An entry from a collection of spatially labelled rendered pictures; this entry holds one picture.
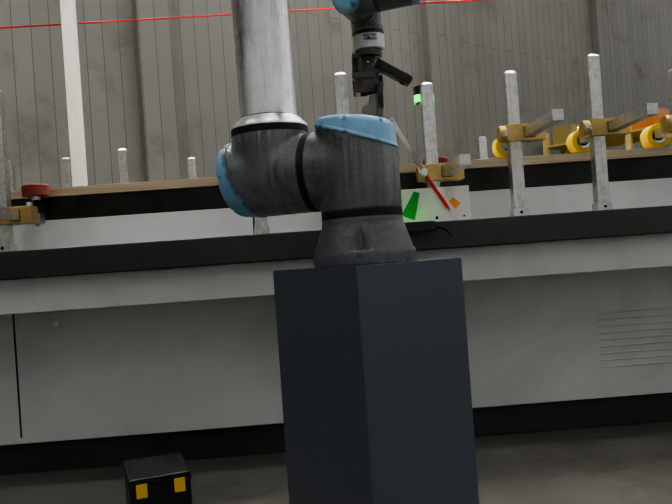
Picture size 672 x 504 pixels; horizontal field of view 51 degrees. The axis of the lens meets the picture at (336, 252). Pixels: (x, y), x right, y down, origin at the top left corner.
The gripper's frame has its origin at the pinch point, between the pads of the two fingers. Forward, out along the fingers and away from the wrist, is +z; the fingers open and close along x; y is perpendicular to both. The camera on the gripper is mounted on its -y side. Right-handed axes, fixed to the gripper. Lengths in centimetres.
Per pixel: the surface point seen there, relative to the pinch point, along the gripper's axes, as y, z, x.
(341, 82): 10.2, -13.7, -6.4
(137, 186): 76, 10, -27
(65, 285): 94, 40, -8
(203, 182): 55, 10, -27
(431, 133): -15.0, 2.9, -6.4
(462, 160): -18.0, 14.5, 18.3
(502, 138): -35.8, 5.8, -6.1
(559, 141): -301, -90, -688
